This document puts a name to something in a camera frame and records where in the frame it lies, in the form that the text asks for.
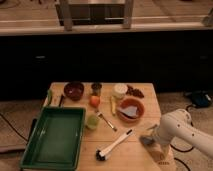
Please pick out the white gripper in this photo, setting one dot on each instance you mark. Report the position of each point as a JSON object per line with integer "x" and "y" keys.
{"x": 155, "y": 135}

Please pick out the blue sponge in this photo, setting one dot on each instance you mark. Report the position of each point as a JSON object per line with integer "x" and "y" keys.
{"x": 146, "y": 140}

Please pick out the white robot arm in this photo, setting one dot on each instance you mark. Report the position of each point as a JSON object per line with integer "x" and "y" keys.
{"x": 178, "y": 124}

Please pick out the green plastic tray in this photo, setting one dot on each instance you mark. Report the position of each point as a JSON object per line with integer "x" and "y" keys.
{"x": 55, "y": 141}

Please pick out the grey cloth in bowl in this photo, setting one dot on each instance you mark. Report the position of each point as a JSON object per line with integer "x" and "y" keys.
{"x": 130, "y": 111}

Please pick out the orange bowl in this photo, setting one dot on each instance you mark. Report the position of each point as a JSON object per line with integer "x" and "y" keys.
{"x": 130, "y": 102}

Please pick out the brown grape bunch toy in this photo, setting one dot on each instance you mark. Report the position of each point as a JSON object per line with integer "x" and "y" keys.
{"x": 134, "y": 92}

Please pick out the dark blue floor object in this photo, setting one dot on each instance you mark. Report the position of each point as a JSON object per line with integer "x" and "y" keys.
{"x": 200, "y": 99}

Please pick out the yellow banana toy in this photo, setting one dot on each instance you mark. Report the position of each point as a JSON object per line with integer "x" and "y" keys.
{"x": 113, "y": 105}

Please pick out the white round container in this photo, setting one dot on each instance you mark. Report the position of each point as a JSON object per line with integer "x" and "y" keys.
{"x": 120, "y": 90}

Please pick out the metal fork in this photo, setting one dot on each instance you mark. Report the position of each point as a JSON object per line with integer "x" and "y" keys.
{"x": 99, "y": 114}

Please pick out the white dish brush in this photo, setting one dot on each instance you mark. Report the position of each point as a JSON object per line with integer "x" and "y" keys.
{"x": 101, "y": 154}

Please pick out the green plastic cup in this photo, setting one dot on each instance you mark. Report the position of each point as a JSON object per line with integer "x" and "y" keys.
{"x": 92, "y": 122}

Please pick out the orange fruit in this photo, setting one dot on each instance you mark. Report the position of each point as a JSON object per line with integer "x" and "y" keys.
{"x": 94, "y": 101}

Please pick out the small metal cup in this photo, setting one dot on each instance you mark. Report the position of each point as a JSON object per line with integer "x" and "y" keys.
{"x": 96, "y": 88}

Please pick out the dark red bowl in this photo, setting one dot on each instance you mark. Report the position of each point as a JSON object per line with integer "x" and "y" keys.
{"x": 74, "y": 90}

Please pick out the green vegetable toy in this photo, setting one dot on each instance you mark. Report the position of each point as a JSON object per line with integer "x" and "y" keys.
{"x": 49, "y": 97}

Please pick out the wooden stool legs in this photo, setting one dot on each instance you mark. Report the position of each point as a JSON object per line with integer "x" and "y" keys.
{"x": 94, "y": 12}

